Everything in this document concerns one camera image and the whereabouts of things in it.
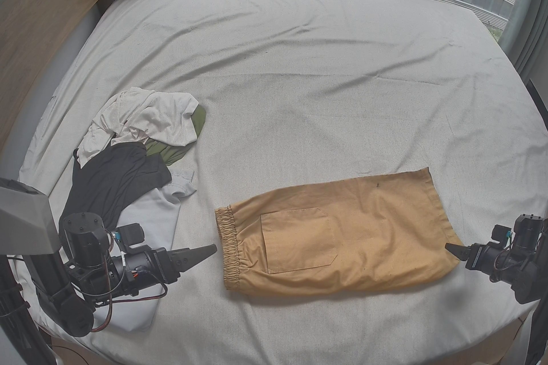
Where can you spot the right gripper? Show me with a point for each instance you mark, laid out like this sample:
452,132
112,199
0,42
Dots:
481,259

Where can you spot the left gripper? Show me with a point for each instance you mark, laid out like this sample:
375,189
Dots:
150,265

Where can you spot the tan shorts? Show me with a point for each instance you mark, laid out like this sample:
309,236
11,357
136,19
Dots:
342,235

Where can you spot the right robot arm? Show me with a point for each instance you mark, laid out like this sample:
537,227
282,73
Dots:
528,269

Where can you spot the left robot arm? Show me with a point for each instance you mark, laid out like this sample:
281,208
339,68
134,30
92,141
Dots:
81,239

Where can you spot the bed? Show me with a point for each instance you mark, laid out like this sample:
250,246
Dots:
321,55

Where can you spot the pale blue garment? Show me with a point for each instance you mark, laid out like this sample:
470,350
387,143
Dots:
145,235

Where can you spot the black garment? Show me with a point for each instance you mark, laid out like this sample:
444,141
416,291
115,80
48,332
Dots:
115,179

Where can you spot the green garment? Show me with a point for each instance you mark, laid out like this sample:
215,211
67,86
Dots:
171,151

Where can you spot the white garment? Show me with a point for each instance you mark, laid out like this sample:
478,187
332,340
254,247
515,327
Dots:
162,115

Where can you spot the blue-green curtain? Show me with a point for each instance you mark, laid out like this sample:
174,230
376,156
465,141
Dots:
526,12

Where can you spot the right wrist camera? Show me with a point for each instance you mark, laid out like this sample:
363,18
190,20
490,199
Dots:
501,234

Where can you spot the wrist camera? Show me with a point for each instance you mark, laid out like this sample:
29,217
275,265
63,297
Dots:
501,234
130,234

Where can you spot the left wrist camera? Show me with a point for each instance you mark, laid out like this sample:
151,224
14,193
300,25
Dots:
130,234

